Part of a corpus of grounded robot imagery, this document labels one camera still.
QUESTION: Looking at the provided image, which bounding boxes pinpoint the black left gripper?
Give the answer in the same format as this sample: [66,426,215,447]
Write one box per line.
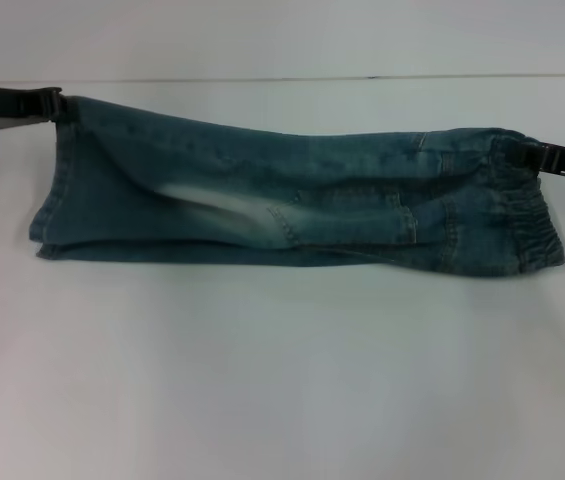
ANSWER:
[0,84,81,133]

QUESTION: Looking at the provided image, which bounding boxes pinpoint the blue denim shorts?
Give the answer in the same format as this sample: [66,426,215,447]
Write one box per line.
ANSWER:
[29,94,565,277]

